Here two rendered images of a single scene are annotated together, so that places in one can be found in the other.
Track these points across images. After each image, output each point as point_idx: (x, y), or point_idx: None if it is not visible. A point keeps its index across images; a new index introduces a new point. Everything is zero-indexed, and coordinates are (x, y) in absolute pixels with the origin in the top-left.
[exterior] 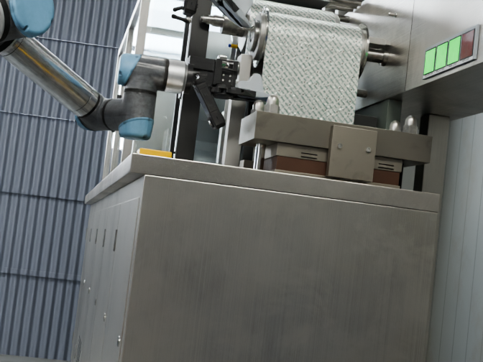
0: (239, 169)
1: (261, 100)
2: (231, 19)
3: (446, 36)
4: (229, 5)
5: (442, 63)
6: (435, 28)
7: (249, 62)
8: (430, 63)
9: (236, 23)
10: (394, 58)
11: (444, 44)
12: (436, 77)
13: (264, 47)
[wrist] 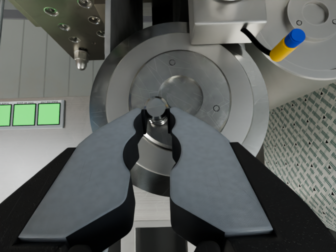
0: None
1: None
2: (201, 133)
3: (24, 132)
4: (27, 182)
5: (20, 107)
6: (48, 144)
7: (189, 19)
8: (47, 111)
9: (176, 118)
10: None
11: (19, 124)
12: (39, 98)
13: (103, 63)
